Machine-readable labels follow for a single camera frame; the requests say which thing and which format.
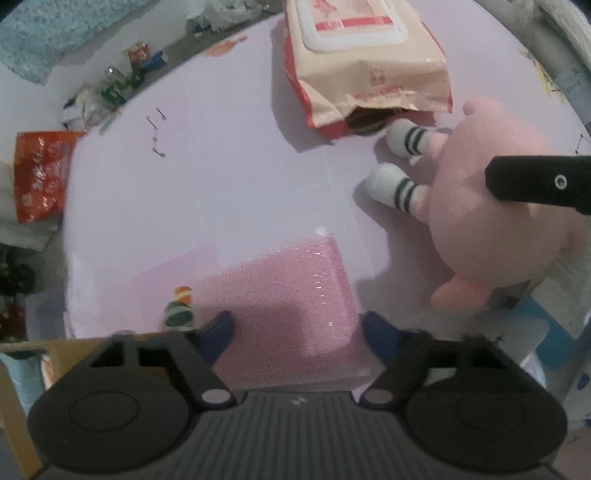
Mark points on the pink bubble wrap sheet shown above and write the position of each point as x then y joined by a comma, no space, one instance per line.
295,286

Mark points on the small striped toy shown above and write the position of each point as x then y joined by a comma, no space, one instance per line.
179,314

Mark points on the red snack bag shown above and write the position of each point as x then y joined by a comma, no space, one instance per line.
41,175

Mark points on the light blue plastic bag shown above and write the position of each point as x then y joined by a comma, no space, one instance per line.
21,376

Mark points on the blue and white box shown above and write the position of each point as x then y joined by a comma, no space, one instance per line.
554,341

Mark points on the white knitted blanket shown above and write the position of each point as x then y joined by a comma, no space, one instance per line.
572,18

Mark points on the brown cardboard box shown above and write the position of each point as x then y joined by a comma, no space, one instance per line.
14,424

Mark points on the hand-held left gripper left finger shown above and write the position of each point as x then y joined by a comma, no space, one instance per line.
216,334

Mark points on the pink plush toy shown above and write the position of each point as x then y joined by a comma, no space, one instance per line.
471,230

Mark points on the wet wipes pack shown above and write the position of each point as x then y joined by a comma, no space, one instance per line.
360,69

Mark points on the green glass bottle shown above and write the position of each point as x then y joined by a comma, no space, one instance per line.
136,77
113,87

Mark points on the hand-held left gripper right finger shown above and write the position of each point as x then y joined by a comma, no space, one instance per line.
381,339

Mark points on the crumpled white plastic bags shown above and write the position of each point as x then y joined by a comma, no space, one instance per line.
226,14

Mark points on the pink bed sheet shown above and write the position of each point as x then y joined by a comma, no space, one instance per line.
231,184

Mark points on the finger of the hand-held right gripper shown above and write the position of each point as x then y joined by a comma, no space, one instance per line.
526,180

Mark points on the teal floral cloth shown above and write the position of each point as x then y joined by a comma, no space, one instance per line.
55,32

